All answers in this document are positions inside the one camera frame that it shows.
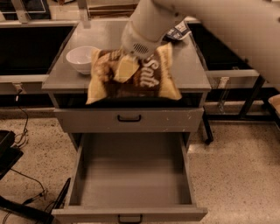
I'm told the closed upper grey drawer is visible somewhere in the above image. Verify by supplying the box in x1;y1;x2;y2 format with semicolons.
54;108;204;133

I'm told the white bowl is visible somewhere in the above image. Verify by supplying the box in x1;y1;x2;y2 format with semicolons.
66;46;96;74

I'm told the open bottom grey drawer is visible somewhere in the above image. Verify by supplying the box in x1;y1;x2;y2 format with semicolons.
52;133;207;224

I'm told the grey drawer cabinet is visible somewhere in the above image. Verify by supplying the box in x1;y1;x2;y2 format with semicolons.
41;17;213;138

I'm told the black equipment base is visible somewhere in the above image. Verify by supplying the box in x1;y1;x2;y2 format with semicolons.
0;129;56;224

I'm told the black flat tablet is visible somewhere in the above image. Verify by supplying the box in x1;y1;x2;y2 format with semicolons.
52;178;71;209

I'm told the black cable on floor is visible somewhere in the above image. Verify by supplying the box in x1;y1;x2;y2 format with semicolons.
12;88;49;205

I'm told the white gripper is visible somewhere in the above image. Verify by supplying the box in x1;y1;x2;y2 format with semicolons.
114;21;160;83

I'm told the brown chip bag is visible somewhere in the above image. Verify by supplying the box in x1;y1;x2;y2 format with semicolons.
87;44;182;104

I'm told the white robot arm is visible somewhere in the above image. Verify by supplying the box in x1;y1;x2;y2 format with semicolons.
121;0;280;90

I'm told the blue chip bag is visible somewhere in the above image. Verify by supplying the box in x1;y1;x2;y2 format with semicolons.
164;20;191;41

